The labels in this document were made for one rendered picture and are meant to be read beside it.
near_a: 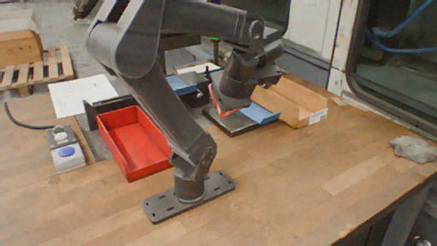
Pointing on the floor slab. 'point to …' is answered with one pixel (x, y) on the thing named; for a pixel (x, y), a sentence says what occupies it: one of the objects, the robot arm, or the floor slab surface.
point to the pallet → (38, 71)
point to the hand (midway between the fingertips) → (220, 110)
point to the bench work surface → (336, 122)
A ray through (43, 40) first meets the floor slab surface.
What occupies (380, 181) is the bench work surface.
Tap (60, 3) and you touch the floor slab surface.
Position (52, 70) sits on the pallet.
